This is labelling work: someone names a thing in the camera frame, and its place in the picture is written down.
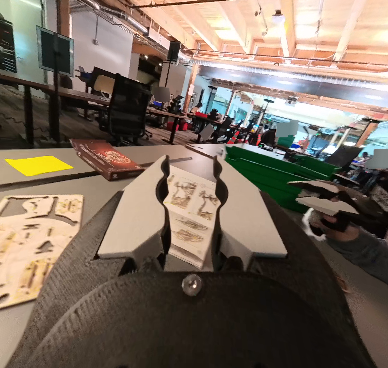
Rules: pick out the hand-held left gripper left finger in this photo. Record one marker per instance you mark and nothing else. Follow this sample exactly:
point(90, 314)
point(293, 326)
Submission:
point(133, 222)

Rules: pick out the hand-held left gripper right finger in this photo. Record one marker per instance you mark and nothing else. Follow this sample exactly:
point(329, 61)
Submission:
point(251, 222)

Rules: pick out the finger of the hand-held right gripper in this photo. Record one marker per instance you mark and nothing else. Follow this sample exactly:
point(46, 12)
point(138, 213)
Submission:
point(318, 188)
point(330, 207)

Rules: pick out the white instruction booklet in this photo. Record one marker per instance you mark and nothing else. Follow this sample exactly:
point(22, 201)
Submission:
point(191, 198)

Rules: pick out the person's right forearm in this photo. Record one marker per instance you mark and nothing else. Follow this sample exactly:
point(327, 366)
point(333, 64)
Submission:
point(369, 255)

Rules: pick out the red-brown model kit box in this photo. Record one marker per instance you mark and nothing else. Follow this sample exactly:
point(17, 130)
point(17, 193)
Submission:
point(106, 158)

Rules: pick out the wooden parts sheet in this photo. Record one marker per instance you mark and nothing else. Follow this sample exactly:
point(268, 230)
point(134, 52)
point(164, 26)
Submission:
point(39, 252)

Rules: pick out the person's right hand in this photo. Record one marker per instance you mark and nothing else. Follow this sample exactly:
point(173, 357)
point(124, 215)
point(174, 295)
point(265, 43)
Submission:
point(342, 234)

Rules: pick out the orange traffic cone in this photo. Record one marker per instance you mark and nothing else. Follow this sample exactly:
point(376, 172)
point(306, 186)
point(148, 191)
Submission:
point(234, 138)

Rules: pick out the yellow sticky note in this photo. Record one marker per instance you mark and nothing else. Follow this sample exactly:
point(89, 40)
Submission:
point(39, 165)

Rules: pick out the black office chair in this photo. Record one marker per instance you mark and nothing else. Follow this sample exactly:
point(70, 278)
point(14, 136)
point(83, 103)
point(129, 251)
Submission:
point(127, 110)

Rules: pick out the long brown table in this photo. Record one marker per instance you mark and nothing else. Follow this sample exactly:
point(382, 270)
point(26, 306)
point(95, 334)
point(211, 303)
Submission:
point(75, 93)

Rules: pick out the black loudspeaker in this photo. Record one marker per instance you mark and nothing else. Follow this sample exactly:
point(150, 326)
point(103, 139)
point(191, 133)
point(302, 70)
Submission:
point(173, 51)

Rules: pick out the framed panel on stand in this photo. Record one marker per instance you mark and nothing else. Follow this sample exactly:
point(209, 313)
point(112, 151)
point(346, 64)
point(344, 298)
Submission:
point(56, 51)

